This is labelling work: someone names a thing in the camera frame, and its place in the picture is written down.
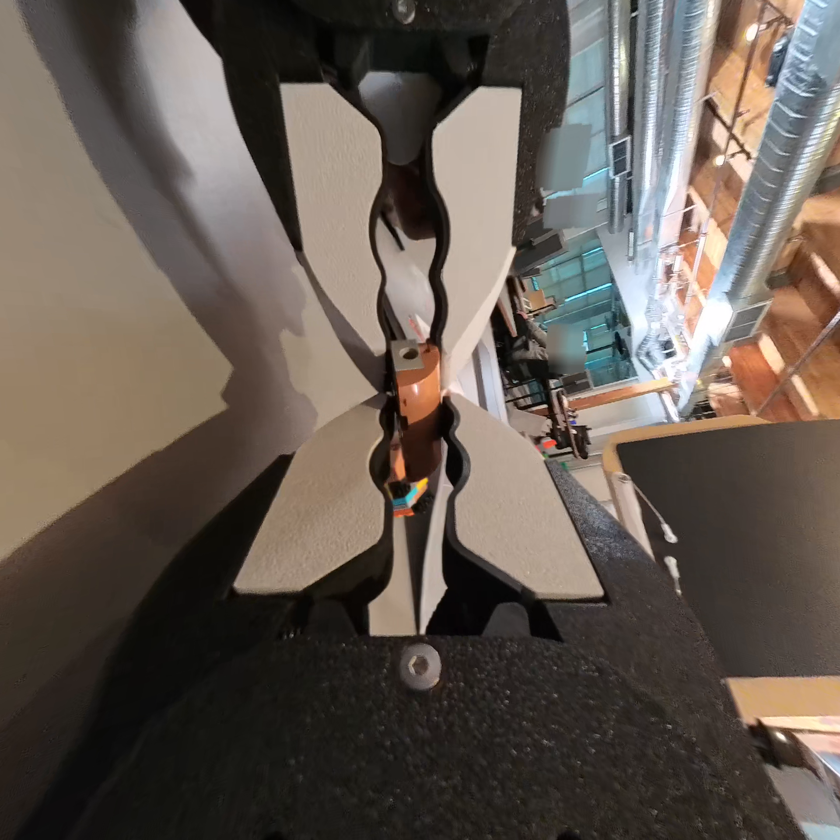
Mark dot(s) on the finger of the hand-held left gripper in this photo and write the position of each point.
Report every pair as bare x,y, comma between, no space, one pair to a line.
334,197
479,197

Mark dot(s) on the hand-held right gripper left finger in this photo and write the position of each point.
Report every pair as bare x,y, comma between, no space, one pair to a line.
315,518

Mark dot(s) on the person's left hand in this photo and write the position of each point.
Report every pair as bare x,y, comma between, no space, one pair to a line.
410,197

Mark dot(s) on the brown grey brick assembly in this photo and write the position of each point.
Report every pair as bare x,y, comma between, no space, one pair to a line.
417,407

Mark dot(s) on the silver air duct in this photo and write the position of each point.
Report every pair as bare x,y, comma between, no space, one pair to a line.
768,164

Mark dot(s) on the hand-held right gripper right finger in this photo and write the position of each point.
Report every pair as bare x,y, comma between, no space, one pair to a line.
525,518

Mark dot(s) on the colourful striped brick model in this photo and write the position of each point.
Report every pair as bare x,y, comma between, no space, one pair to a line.
407,495

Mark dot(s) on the dark panel with plywood edge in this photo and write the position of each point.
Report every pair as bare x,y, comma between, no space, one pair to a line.
741,538

